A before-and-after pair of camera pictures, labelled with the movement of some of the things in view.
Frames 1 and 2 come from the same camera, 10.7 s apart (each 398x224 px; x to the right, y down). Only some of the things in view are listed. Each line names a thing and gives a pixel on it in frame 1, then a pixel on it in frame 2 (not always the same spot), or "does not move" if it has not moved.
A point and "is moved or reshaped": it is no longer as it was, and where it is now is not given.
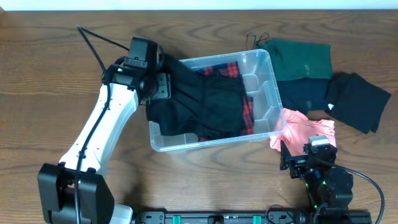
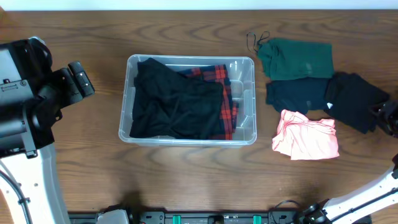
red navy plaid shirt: [231, 69] -> [229, 108]
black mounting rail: [254, 217] does not move
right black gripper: [300, 161] -> [387, 112]
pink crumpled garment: [296, 130] does not move
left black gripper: [165, 86] -> [68, 86]
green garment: [295, 61] does not move
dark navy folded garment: [304, 94] does not move
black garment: [353, 101] does not move
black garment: [211, 106] is moved or reshaped
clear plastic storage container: [269, 118] -> [241, 72]
